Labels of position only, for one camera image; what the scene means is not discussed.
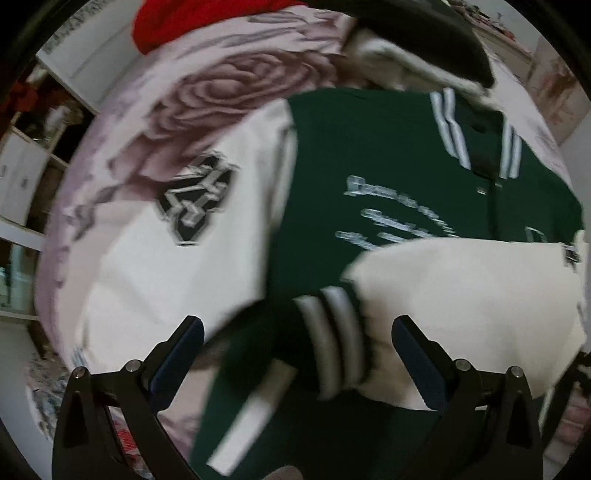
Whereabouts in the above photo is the green white varsity jacket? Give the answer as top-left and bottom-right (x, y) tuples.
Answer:
(76, 88), (586, 479)

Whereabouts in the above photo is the floral curtain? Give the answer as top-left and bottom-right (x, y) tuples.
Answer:
(526, 36), (590, 145)

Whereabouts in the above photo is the rose pattern plush blanket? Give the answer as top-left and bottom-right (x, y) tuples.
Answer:
(39, 5), (572, 479)

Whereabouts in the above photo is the white shelf unit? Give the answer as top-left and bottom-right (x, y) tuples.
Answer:
(0, 64), (98, 324)

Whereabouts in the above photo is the black leather jacket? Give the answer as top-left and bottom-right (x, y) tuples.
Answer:
(339, 1), (500, 110)

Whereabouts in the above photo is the red garment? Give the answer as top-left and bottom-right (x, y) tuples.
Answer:
(131, 0), (304, 55)

